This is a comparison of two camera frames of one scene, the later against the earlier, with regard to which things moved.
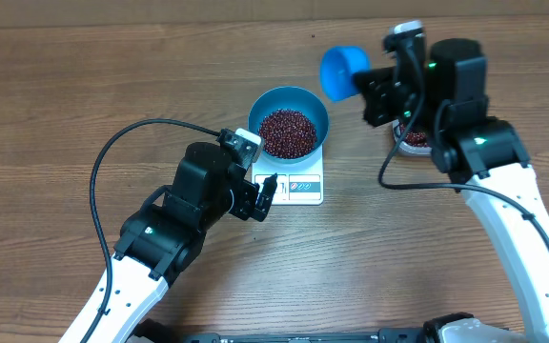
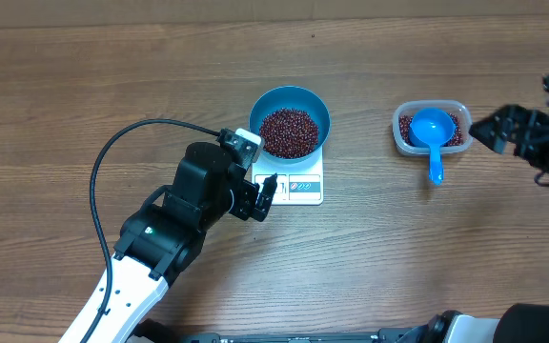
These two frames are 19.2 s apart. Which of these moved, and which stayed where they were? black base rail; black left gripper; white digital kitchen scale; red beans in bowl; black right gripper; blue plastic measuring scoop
Moved: blue plastic measuring scoop; black right gripper
Stayed: black left gripper; white digital kitchen scale; black base rail; red beans in bowl
